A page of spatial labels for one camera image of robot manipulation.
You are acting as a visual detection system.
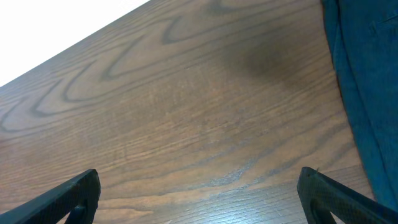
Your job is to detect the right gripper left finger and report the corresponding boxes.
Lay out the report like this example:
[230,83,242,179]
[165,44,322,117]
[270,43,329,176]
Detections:
[1,169,101,224]

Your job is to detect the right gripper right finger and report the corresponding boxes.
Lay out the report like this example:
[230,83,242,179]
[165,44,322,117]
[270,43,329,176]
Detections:
[297,167,397,224]

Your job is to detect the navy blue shorts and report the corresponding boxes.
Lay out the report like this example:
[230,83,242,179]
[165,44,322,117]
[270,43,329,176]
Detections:
[322,0,397,210]

